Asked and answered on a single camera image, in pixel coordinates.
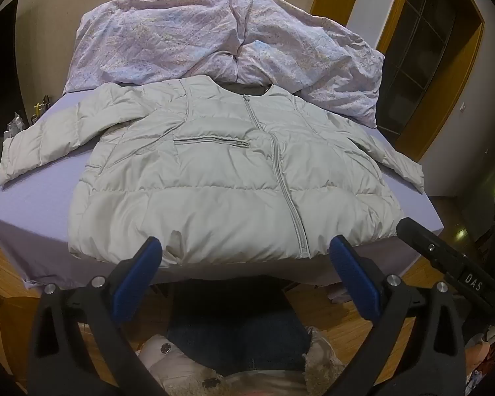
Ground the person's dark clothing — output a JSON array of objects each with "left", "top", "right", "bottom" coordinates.
[{"left": 165, "top": 276, "right": 310, "bottom": 376}]

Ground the wooden framed glass door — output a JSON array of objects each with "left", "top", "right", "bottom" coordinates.
[{"left": 375, "top": 0, "right": 485, "bottom": 161}]

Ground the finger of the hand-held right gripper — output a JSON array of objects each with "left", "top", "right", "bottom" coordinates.
[{"left": 397, "top": 218, "right": 467, "bottom": 275}]

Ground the pale floral quilt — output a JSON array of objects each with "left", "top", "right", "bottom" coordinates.
[{"left": 62, "top": 0, "right": 386, "bottom": 129}]

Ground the bed with lilac sheet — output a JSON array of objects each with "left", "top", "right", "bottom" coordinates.
[{"left": 0, "top": 91, "right": 445, "bottom": 293}]

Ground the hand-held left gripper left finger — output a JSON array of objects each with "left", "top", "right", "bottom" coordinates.
[{"left": 27, "top": 236, "right": 178, "bottom": 396}]

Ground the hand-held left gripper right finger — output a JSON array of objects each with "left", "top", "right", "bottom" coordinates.
[{"left": 326, "top": 234, "right": 467, "bottom": 396}]

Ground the beige puffer jacket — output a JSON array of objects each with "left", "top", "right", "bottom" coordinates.
[{"left": 0, "top": 75, "right": 425, "bottom": 265}]

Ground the cluttered bedside table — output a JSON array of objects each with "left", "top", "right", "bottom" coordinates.
[{"left": 2, "top": 94, "right": 52, "bottom": 143}]

